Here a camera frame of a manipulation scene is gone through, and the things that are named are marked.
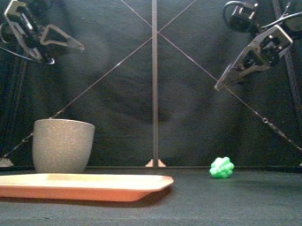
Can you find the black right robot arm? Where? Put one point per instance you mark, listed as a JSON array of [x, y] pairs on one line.
[[251, 16]]

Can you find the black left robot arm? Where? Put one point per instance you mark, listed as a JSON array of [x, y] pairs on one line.
[[34, 3]]

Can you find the green toy grapes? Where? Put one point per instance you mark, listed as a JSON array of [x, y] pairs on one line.
[[221, 167]]

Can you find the grey speckled bowl cup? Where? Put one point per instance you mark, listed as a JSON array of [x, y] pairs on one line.
[[61, 145]]

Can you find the thin diagonal brace rod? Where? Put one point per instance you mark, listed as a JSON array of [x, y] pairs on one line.
[[204, 69], [97, 81]]

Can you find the black cloth backdrop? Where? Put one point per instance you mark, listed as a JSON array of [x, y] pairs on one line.
[[184, 123]]

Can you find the orange plastic tray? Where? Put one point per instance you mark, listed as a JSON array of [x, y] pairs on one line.
[[84, 185]]

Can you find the vertical metal frame pole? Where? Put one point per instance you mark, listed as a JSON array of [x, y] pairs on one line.
[[153, 88]]

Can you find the pole foot bracket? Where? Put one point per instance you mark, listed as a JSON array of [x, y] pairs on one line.
[[155, 163]]

